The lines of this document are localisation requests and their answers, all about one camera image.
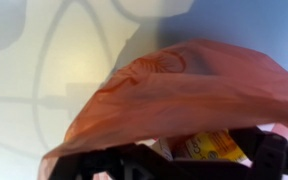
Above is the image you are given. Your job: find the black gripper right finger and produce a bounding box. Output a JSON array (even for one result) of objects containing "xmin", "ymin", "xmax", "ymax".
[{"xmin": 229, "ymin": 128, "xmax": 288, "ymax": 180}]

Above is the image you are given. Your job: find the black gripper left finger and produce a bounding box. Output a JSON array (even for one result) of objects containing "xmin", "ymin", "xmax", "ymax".
[{"xmin": 48, "ymin": 143, "xmax": 172, "ymax": 180}]

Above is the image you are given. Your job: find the white paper receipt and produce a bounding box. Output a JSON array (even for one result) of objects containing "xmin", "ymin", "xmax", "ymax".
[{"xmin": 150, "ymin": 137, "xmax": 175, "ymax": 162}]

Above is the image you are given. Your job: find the orange plastic bag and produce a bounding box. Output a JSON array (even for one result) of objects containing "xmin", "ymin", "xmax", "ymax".
[{"xmin": 38, "ymin": 39, "xmax": 288, "ymax": 180}]

